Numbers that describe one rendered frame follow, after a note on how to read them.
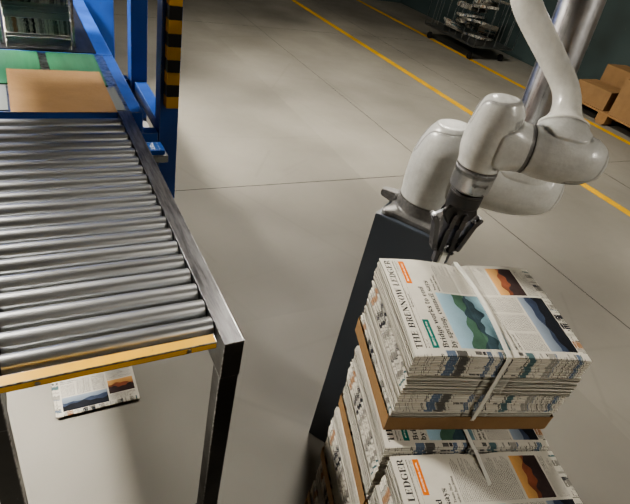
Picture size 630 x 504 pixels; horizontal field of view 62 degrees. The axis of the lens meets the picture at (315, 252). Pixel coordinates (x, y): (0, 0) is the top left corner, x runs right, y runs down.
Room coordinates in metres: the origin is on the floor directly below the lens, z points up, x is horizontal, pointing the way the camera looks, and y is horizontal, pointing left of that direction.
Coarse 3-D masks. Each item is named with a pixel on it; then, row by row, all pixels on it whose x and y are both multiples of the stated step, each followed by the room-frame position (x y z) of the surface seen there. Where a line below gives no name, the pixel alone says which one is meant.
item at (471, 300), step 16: (464, 288) 0.93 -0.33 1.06; (480, 288) 0.94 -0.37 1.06; (480, 304) 0.89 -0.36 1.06; (480, 320) 0.83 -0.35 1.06; (496, 320) 0.84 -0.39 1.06; (496, 336) 0.79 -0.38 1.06; (496, 352) 0.75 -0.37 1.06; (512, 352) 0.76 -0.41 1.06; (496, 368) 0.74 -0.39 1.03; (512, 368) 0.75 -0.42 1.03; (480, 384) 0.74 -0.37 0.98; (496, 384) 0.75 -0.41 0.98; (480, 400) 0.75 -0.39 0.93; (464, 416) 0.74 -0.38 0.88; (480, 416) 0.75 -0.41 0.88
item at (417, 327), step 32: (384, 288) 0.89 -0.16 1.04; (416, 288) 0.88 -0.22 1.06; (448, 288) 0.91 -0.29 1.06; (384, 320) 0.86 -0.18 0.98; (416, 320) 0.78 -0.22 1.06; (448, 320) 0.81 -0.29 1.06; (384, 352) 0.81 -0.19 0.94; (416, 352) 0.70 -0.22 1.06; (448, 352) 0.72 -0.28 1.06; (480, 352) 0.74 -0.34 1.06; (384, 384) 0.76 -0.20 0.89; (416, 384) 0.70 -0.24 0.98; (448, 384) 0.72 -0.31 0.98; (416, 416) 0.71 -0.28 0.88; (448, 416) 0.73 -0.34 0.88
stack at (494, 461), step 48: (336, 432) 0.88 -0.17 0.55; (384, 432) 0.70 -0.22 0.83; (432, 432) 0.72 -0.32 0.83; (480, 432) 0.75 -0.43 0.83; (528, 432) 0.78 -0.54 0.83; (336, 480) 0.80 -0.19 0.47; (384, 480) 0.64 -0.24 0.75; (432, 480) 0.61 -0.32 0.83; (480, 480) 0.64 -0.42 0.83; (528, 480) 0.66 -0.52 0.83
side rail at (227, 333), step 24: (144, 144) 1.73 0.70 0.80; (144, 168) 1.56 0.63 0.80; (168, 192) 1.44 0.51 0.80; (168, 216) 1.31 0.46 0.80; (192, 240) 1.22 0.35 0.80; (192, 264) 1.11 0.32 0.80; (216, 288) 1.04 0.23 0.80; (216, 312) 0.95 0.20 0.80; (216, 336) 0.90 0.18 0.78; (240, 336) 0.89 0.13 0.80; (216, 360) 0.88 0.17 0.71; (240, 360) 0.88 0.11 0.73
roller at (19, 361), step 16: (192, 320) 0.91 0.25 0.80; (208, 320) 0.92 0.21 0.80; (112, 336) 0.80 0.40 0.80; (128, 336) 0.81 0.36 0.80; (144, 336) 0.82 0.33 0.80; (160, 336) 0.84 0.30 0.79; (176, 336) 0.86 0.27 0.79; (192, 336) 0.88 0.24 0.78; (16, 352) 0.70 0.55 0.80; (32, 352) 0.71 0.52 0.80; (48, 352) 0.72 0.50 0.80; (64, 352) 0.73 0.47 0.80; (80, 352) 0.74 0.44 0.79; (96, 352) 0.76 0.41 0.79; (112, 352) 0.77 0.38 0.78; (0, 368) 0.66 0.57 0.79; (16, 368) 0.67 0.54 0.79; (32, 368) 0.69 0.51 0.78
